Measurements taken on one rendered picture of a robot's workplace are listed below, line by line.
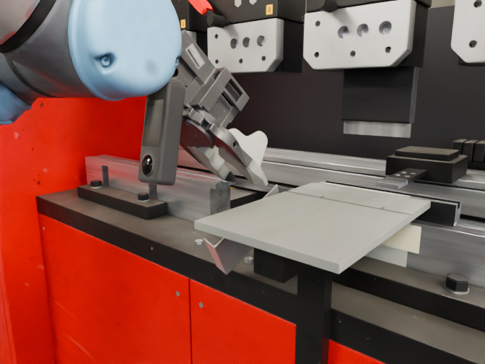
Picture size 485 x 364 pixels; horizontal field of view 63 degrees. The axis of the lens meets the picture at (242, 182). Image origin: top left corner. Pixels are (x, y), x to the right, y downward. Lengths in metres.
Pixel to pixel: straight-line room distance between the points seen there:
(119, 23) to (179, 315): 0.60
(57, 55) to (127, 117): 1.04
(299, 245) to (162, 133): 0.19
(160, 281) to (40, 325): 0.60
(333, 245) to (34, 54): 0.29
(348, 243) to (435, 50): 0.78
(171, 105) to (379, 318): 0.35
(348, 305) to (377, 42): 0.34
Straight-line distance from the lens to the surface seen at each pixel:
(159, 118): 0.46
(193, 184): 0.82
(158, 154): 0.45
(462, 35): 0.54
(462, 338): 0.53
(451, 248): 0.59
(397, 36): 0.56
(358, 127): 0.63
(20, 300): 1.26
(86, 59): 0.25
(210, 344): 0.73
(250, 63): 0.68
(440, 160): 0.79
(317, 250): 0.37
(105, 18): 0.24
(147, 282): 0.82
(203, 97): 0.47
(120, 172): 1.03
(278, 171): 1.00
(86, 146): 1.23
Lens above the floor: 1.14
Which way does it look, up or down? 13 degrees down
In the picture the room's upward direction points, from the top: straight up
